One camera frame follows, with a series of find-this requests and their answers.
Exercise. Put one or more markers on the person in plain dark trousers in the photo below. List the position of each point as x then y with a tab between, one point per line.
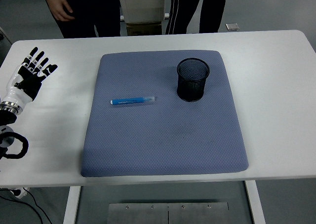
91	9

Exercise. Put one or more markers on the blue marker with clear cap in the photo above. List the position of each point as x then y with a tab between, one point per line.
130	100

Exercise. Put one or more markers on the grey metal plate with screws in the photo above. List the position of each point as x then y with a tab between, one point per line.
148	214

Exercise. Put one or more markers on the black mesh pen holder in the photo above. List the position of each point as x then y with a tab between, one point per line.
191	90

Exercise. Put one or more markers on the white power strip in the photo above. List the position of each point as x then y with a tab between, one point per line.
21	193

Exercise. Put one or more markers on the white table leg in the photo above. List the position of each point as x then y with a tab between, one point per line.
255	204
71	206

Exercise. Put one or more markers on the person in white-striped dark trousers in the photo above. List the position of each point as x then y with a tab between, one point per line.
209	7

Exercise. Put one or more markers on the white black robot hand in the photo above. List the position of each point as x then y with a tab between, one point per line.
18	94

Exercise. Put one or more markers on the white cabinet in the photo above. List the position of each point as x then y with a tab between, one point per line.
143	4

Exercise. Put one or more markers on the silver floor socket plate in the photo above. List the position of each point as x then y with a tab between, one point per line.
232	26

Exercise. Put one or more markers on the blue-grey textured mat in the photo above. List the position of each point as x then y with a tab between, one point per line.
160	140

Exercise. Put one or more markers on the brown cardboard box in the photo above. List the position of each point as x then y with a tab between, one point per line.
143	29

